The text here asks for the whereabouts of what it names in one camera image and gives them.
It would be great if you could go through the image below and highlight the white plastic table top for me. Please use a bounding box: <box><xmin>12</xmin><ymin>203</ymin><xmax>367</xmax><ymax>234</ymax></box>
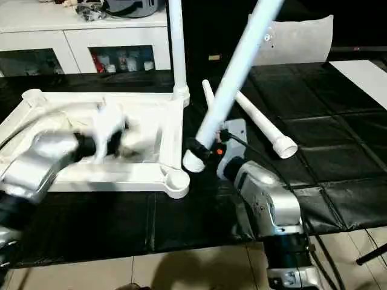
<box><xmin>0</xmin><ymin>88</ymin><xmax>192</xmax><ymax>200</ymax></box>

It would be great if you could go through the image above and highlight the white plastic table leg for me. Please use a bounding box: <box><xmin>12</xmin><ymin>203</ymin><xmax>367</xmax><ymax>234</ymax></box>
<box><xmin>235</xmin><ymin>89</ymin><xmax>299</xmax><ymax>160</ymax></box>
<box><xmin>167</xmin><ymin>0</ymin><xmax>192</xmax><ymax>106</ymax></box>
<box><xmin>182</xmin><ymin>0</ymin><xmax>285</xmax><ymax>173</ymax></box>
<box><xmin>201</xmin><ymin>79</ymin><xmax>219</xmax><ymax>110</ymax></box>

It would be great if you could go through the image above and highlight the black work mat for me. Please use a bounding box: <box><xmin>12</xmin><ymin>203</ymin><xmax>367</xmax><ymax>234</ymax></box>
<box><xmin>0</xmin><ymin>62</ymin><xmax>387</xmax><ymax>268</ymax></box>

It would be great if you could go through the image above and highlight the white sideboard cabinet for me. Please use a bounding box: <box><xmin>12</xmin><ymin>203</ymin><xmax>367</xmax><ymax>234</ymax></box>
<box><xmin>0</xmin><ymin>0</ymin><xmax>172</xmax><ymax>76</ymax></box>

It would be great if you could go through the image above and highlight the black sofa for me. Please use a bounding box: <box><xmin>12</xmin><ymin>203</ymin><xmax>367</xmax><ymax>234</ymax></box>
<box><xmin>171</xmin><ymin>0</ymin><xmax>387</xmax><ymax>66</ymax></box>

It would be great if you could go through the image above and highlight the black tangled clutter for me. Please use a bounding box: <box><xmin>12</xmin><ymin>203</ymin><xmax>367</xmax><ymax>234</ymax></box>
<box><xmin>75</xmin><ymin>2</ymin><xmax>107</xmax><ymax>22</ymax></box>

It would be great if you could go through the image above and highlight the grey cushion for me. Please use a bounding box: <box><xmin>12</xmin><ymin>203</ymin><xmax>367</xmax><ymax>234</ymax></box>
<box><xmin>250</xmin><ymin>13</ymin><xmax>334</xmax><ymax>66</ymax></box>

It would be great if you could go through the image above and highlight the white flat board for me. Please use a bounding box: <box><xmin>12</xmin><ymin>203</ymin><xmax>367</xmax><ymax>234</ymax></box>
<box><xmin>328</xmin><ymin>59</ymin><xmax>387</xmax><ymax>111</ymax></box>

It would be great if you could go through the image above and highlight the black floor stand foot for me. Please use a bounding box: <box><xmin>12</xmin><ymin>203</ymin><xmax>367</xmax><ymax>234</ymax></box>
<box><xmin>356</xmin><ymin>246</ymin><xmax>387</xmax><ymax>266</ymax></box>

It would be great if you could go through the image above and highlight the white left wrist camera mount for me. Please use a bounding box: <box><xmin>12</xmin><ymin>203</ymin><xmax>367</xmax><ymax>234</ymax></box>
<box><xmin>91</xmin><ymin>101</ymin><xmax>131</xmax><ymax>164</ymax></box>

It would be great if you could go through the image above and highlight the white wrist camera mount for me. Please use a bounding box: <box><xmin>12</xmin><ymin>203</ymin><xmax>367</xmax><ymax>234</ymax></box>
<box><xmin>216</xmin><ymin>118</ymin><xmax>248</xmax><ymax>179</ymax></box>
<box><xmin>91</xmin><ymin>101</ymin><xmax>131</xmax><ymax>164</ymax></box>

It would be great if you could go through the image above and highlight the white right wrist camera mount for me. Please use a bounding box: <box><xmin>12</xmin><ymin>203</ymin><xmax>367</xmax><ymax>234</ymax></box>
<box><xmin>216</xmin><ymin>118</ymin><xmax>248</xmax><ymax>179</ymax></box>

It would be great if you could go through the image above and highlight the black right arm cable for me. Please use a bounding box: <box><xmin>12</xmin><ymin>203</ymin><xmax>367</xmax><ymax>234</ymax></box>
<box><xmin>228</xmin><ymin>132</ymin><xmax>347</xmax><ymax>290</ymax></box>

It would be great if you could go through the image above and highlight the grey helmet with black strap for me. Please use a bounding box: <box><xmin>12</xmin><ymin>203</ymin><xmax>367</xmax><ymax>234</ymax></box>
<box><xmin>107</xmin><ymin>0</ymin><xmax>160</xmax><ymax>18</ymax></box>

